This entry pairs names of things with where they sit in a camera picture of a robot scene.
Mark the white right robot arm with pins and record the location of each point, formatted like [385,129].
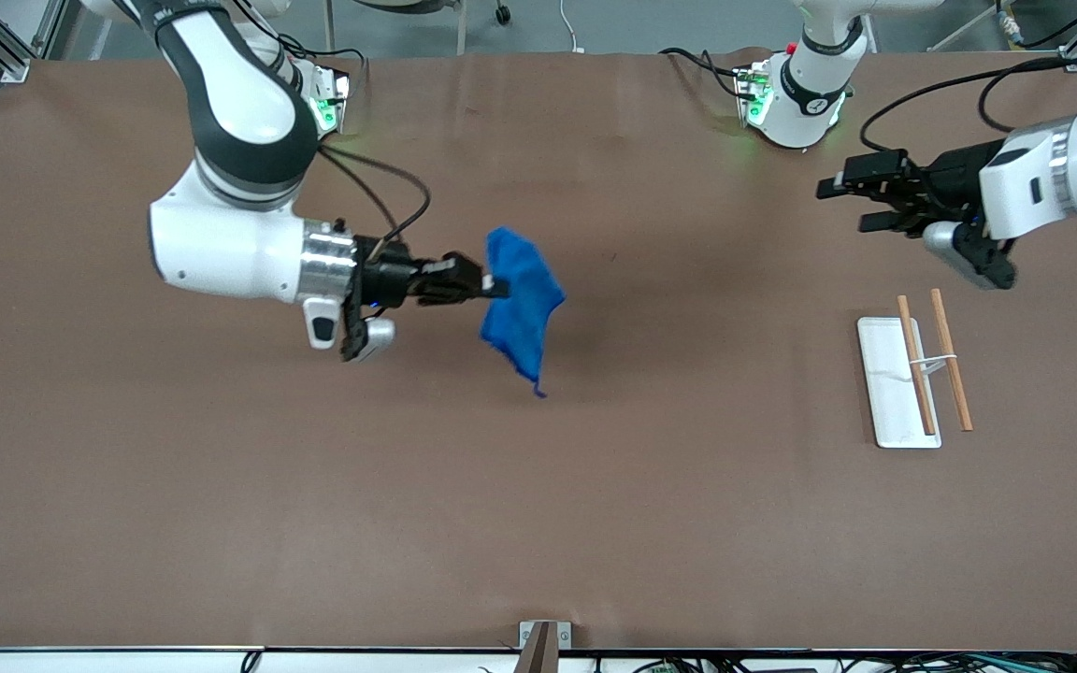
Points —
[239,121]

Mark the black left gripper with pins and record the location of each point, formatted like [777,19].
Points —
[955,181]

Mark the white towel rack wooden bars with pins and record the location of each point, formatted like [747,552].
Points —
[889,393]

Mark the office chair wheeled base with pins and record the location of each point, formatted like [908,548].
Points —
[501,13]

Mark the blue microfiber towel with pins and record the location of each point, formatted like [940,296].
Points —
[520,290]

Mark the brown table cover sheet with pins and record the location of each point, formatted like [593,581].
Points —
[538,486]

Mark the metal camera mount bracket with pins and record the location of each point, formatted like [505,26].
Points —
[543,640]

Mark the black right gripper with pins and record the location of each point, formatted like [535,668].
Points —
[391,280]

